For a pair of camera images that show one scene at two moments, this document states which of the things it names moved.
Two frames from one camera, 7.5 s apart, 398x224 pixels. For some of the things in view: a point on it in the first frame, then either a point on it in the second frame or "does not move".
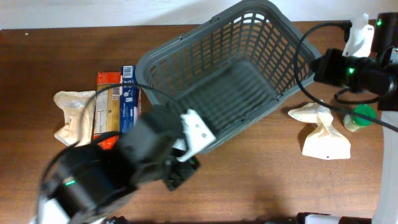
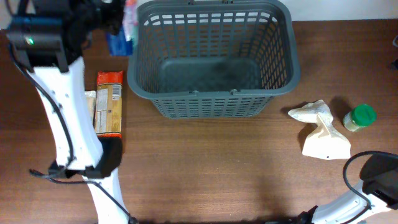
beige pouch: [325, 142] does not move
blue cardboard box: [129, 106] -> [118, 44]
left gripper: [185, 168] -> [114, 25]
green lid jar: [353, 123] does not move
